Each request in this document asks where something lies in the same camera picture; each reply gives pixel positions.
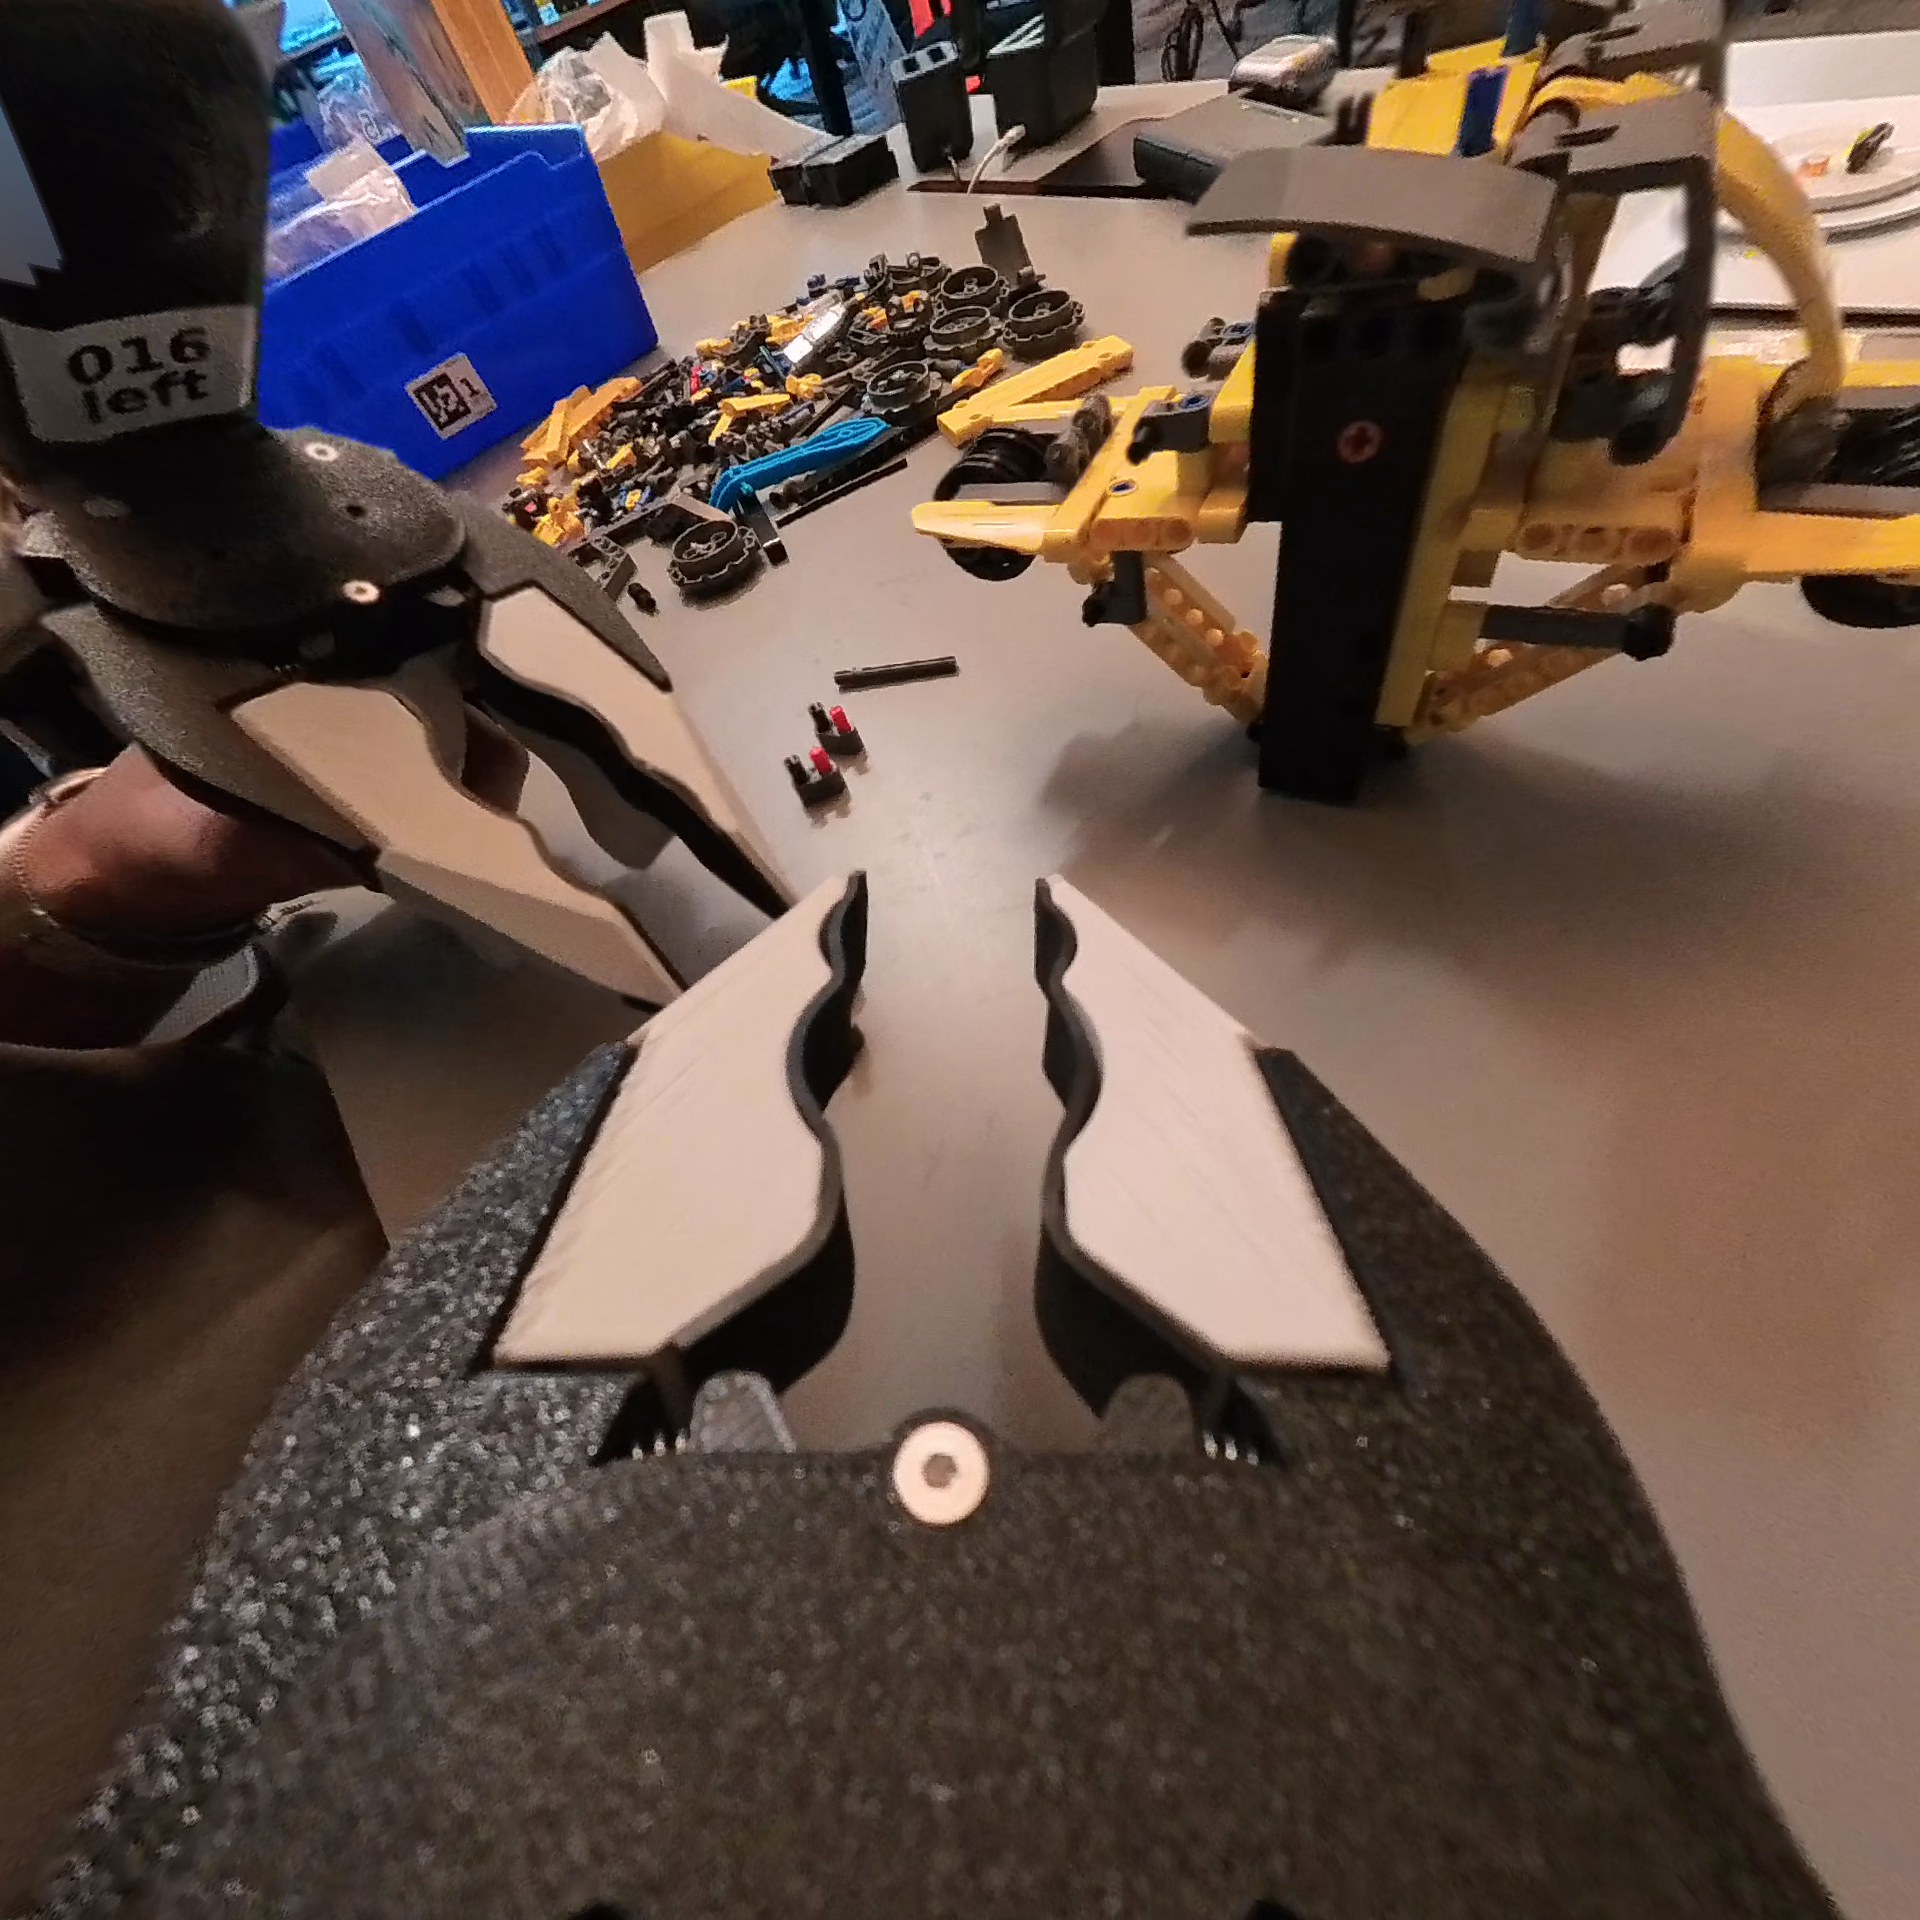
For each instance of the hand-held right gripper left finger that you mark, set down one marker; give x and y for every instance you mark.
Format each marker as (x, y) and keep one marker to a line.
(704, 1170)

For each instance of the yellow black toy brick model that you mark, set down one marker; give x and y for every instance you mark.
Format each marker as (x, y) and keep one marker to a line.
(1349, 494)

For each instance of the large black power adapter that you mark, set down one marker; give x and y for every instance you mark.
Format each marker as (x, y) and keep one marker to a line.
(1043, 66)

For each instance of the black toy axle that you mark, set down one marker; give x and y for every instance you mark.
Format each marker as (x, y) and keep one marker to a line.
(897, 670)

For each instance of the person's left hand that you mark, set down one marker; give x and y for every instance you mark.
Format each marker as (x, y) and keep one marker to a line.
(164, 868)

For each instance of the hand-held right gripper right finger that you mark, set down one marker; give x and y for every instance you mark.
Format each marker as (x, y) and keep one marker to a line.
(1200, 1185)

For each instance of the clear plastic bag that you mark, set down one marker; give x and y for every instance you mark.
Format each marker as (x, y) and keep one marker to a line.
(614, 90)

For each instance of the silver grey device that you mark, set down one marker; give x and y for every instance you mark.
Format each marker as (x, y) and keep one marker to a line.
(1281, 72)

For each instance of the pile of toy brick parts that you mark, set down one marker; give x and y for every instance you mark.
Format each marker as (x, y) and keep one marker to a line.
(809, 388)

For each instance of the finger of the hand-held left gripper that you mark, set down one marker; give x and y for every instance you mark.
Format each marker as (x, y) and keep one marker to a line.
(404, 796)
(586, 675)

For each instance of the blue plastic bin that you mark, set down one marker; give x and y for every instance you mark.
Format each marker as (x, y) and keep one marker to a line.
(494, 299)

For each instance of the yellow plastic bin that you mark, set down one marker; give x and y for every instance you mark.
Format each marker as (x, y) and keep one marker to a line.
(690, 194)

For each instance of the red black toy connector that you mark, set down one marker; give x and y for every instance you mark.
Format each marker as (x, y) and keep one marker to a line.
(813, 772)
(838, 730)

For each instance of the flat black power brick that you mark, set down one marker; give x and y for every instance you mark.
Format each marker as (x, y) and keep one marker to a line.
(835, 168)

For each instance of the person's clothed leg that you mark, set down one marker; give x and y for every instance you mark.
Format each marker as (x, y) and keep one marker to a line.
(120, 1349)

